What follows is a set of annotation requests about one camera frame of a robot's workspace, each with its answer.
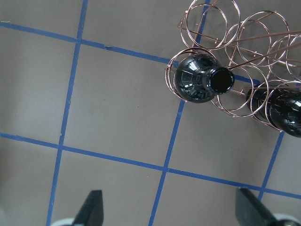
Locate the dark wine bottle front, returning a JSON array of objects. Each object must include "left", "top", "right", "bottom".
[{"left": 174, "top": 54, "right": 235, "bottom": 103}]

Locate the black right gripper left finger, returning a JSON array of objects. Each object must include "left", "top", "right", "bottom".
[{"left": 73, "top": 190, "right": 104, "bottom": 226}]

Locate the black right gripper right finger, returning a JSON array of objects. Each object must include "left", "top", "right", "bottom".
[{"left": 236, "top": 187, "right": 292, "bottom": 226}]

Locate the dark wine bottle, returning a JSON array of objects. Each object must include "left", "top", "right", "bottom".
[
  {"left": 174, "top": 54, "right": 235, "bottom": 103},
  {"left": 247, "top": 89, "right": 301, "bottom": 138}
]

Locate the copper wire wine basket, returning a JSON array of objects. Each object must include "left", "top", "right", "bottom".
[{"left": 165, "top": 0, "right": 301, "bottom": 132}]

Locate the dark wine bottle back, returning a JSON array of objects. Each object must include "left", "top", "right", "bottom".
[{"left": 247, "top": 89, "right": 301, "bottom": 138}]

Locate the brown paper table mat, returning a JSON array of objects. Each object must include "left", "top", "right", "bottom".
[{"left": 0, "top": 0, "right": 301, "bottom": 226}]

